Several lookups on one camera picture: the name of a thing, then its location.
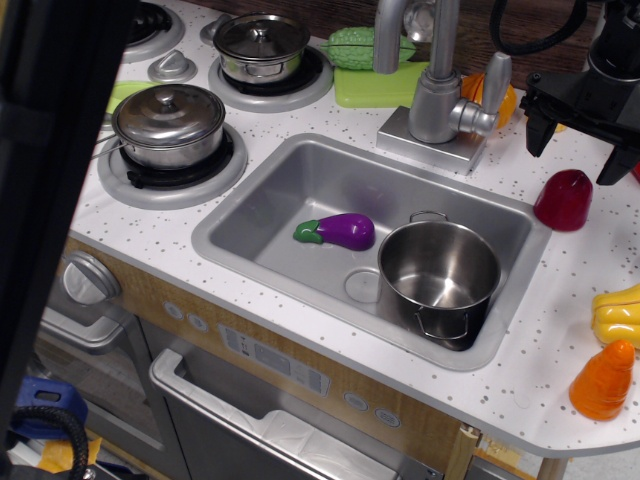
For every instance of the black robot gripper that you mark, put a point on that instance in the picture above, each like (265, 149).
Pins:
(601, 107)

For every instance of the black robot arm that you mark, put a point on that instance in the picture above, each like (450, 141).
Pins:
(615, 52)

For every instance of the dark red toy sweet potato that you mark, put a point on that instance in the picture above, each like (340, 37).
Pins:
(564, 202)

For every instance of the open steel pot in sink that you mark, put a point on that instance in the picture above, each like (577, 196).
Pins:
(436, 280)

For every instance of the grey toy sink basin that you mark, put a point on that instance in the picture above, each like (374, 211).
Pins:
(310, 177)

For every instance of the lidded steel pot rear burner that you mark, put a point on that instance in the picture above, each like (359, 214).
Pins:
(261, 48)

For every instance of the lidded steel pot burner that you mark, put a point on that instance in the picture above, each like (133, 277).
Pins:
(168, 127)
(261, 48)

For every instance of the lidded steel pot front burner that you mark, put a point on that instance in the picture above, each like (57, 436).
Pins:
(168, 127)

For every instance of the orange toy fruit behind faucet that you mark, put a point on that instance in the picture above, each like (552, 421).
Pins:
(473, 88)

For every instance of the silver toy faucet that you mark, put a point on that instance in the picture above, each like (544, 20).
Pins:
(441, 127)

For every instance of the yellow toy bell pepper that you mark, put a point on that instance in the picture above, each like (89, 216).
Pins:
(615, 316)

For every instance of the light green cutting board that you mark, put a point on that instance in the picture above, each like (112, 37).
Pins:
(368, 89)

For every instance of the purple toy eggplant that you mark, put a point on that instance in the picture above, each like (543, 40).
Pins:
(352, 231)

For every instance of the orange toy carrot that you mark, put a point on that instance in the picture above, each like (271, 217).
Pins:
(600, 389)

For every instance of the green toy bitter gourd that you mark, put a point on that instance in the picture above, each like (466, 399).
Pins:
(351, 48)

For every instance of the rear right stove burner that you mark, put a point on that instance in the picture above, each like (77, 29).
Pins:
(309, 84)

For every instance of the stove burner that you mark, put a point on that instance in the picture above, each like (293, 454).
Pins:
(170, 190)
(309, 84)
(155, 30)

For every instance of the silver stove knob upper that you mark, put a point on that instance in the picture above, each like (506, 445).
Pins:
(207, 33)

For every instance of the silver stove knob near pots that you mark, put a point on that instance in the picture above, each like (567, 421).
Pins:
(174, 67)

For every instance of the front stove burner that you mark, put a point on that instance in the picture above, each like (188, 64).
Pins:
(170, 190)

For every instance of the rear left stove burner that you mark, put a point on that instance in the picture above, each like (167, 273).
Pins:
(155, 30)

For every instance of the light green plate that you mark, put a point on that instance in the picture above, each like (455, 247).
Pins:
(121, 90)

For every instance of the silver oven knob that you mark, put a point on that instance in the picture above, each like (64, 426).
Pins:
(87, 281)

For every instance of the blue clamp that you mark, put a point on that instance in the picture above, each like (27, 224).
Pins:
(48, 409)

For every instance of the grey dishwasher door handle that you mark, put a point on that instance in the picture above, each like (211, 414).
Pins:
(233, 425)

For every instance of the grey oven door handle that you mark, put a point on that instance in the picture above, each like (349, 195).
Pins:
(106, 334)

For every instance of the black camera frame post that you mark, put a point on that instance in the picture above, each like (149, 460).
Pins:
(59, 60)

